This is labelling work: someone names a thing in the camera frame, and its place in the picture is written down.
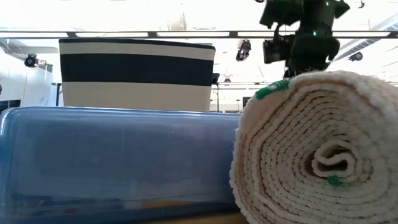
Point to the dark blue screen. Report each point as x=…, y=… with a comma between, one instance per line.
x=9, y=105

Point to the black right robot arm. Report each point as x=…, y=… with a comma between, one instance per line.
x=317, y=15

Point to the blue first aid kit box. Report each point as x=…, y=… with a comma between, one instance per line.
x=109, y=161

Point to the navy white striped fabric basket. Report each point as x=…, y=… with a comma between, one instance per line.
x=136, y=68

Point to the black overhead light bar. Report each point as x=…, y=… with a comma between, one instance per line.
x=152, y=34

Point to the beige elastic bandage roll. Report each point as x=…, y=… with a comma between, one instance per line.
x=295, y=140

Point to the black ceiling camera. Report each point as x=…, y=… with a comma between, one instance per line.
x=356, y=56
x=243, y=49
x=31, y=60

